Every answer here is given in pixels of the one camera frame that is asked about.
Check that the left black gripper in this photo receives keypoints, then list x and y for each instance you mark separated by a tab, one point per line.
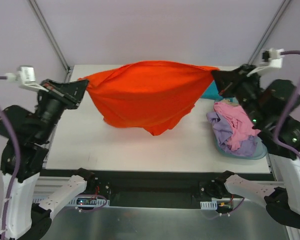
64	93

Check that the right white cable duct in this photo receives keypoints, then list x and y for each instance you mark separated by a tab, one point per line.
209	205

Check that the white cable duct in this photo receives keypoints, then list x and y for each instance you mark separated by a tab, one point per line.
81	201
209	205

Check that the lavender t-shirt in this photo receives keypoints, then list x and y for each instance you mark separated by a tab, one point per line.
223	132

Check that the aluminium frame rail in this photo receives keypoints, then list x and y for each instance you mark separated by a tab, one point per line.
45	186

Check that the clear blue plastic basket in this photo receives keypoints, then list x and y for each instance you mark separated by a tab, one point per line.
260	151

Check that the pink t-shirt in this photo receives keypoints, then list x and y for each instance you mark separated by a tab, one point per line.
241	125

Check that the left white cable duct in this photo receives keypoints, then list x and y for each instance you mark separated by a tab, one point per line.
81	201

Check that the folded teal t-shirt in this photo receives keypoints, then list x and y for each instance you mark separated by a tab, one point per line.
211	92

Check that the right frame post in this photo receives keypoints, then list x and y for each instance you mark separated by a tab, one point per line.
274	22

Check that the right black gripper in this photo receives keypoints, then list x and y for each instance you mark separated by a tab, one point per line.
236	81

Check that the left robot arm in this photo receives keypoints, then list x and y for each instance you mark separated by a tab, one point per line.
22	159

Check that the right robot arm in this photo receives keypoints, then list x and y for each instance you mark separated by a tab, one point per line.
280	135

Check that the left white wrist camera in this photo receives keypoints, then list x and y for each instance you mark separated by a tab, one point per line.
25	79

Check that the frame post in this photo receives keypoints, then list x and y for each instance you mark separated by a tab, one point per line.
33	4
274	22

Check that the left frame post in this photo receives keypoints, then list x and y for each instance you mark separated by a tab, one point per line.
33	4

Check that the orange t-shirt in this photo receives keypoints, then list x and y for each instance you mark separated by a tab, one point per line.
154	95

